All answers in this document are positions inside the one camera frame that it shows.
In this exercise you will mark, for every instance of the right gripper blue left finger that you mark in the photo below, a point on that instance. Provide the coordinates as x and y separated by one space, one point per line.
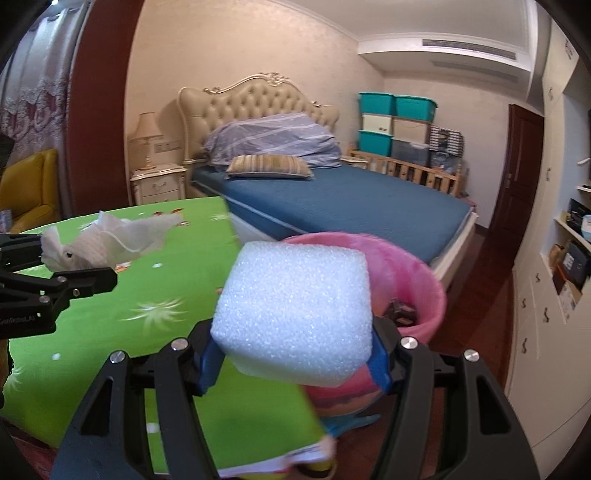
107 437

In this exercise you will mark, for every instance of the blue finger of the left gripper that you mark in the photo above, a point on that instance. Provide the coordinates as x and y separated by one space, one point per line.
74 285
20 251

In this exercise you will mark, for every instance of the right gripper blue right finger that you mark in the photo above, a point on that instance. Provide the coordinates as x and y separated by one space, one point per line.
482 437

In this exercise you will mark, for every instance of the white plastic bag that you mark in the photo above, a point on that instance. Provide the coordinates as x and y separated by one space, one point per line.
106 242

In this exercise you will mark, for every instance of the large white foam block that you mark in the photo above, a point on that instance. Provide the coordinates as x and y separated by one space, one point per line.
296 313

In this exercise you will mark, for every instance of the black small carton box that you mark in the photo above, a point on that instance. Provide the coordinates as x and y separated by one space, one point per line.
401 314

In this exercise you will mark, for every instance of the pink lined trash bin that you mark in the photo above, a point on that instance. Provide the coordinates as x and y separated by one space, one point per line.
395 274

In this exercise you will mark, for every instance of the yellow leather armchair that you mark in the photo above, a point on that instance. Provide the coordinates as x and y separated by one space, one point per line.
30 191

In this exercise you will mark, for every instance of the white built-in wardrobe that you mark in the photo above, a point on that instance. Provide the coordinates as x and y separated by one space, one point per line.
549 377

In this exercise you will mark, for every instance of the green cartoon tablecloth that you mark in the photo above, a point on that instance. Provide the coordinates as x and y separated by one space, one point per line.
252 426

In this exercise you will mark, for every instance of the cream nightstand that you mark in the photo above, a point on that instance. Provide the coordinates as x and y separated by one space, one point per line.
165 182

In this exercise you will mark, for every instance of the dark red room door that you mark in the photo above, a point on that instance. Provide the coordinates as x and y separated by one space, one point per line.
519 179

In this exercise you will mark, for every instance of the lace patterned curtain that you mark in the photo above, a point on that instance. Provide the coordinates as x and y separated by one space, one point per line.
36 79

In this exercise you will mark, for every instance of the bedside table lamp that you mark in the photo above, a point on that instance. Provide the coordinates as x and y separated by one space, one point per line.
140 142

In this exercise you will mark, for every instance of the small black safe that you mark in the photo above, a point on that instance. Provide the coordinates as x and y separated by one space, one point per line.
576 264

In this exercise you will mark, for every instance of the striped brown pillow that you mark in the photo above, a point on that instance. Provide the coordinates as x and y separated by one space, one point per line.
270 166

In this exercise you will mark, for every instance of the blue mattress bed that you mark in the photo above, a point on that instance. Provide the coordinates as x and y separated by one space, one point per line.
435 227

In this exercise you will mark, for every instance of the lavender striped duvet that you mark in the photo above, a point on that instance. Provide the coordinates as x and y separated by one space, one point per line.
294 134

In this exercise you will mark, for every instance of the beige tufted headboard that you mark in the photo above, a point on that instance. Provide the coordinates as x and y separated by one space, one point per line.
259 95

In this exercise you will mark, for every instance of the grey clear storage bin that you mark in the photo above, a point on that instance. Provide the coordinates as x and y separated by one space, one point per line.
416 153

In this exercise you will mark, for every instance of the houndstooth bag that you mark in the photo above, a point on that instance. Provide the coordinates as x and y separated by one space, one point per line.
448 141

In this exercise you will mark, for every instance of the teal storage bin lower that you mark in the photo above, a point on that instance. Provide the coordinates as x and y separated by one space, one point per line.
375 142

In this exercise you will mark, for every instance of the teal storage bin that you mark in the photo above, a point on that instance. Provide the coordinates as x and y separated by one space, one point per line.
378 103
416 108
375 142

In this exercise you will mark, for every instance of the beige storage bin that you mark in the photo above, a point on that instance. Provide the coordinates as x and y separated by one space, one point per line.
411 130

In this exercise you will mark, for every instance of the white storage bin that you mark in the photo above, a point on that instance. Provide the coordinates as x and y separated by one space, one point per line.
377 123

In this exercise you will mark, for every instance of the teal storage bin top right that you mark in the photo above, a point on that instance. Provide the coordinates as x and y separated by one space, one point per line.
416 108

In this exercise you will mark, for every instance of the teal storage bin top left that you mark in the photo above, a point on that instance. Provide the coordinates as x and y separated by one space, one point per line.
378 103

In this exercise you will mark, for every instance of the ceiling air vent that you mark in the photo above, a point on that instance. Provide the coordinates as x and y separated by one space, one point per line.
470 46

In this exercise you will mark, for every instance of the dark red door frame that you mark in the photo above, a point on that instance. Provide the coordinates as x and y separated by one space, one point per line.
95 139

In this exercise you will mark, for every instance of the wooden crib rail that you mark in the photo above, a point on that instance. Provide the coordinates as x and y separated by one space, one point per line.
434 178

